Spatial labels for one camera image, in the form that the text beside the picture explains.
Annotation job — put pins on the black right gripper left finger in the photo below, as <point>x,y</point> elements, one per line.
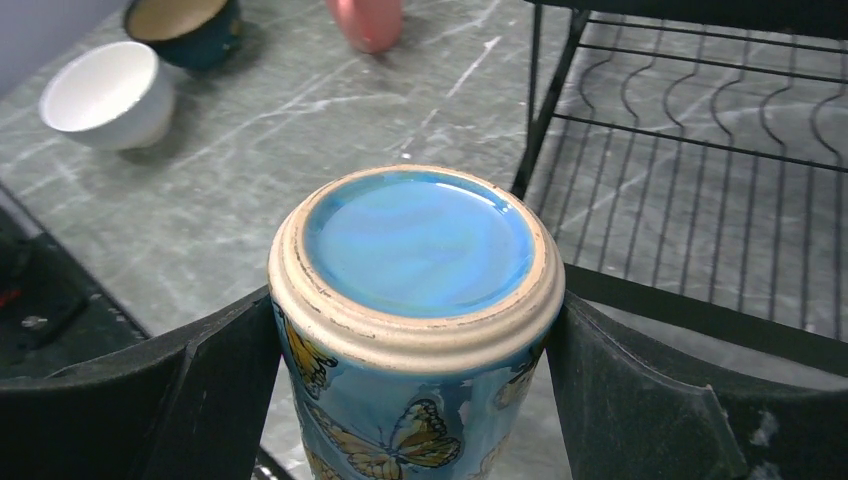
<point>187,404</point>

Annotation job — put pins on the brown glazed bowl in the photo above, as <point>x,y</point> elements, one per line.
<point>194,35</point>

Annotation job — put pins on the white ceramic bowl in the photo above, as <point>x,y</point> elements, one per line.
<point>118,96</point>

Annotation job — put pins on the black wire dish rack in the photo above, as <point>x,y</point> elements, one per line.
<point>690,160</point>

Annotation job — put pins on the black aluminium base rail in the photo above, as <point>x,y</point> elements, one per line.
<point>55,314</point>

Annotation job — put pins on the blue mug orange inside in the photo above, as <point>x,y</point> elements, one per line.
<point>413,304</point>

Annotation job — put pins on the pink ceramic mug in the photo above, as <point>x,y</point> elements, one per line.
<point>369,26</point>

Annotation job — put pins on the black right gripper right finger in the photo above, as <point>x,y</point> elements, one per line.
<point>631,407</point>

